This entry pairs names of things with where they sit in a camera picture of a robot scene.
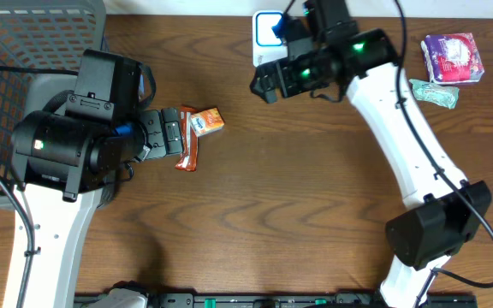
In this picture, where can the white barcode scanner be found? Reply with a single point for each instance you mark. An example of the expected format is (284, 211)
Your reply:
(266, 46)

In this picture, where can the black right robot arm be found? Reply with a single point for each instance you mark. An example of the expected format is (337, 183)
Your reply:
(443, 209)

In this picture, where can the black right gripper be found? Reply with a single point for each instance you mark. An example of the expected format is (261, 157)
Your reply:
(288, 84)

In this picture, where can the orange snack packet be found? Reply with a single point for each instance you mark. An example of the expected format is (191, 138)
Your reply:
(207, 121)

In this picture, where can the purple tissue pack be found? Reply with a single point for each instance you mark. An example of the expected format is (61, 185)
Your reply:
(452, 59)

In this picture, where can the grey plastic mesh basket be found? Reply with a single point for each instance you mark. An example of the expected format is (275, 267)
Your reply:
(41, 46)

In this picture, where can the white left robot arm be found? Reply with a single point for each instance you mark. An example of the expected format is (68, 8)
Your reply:
(76, 135)

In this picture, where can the red-brown chocolate bar wrapper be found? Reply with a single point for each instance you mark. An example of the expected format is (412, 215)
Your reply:
(189, 156)

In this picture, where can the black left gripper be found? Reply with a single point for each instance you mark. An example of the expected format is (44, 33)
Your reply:
(161, 133)

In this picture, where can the teal wet wipe packet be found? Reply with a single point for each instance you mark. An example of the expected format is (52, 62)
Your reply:
(443, 96)

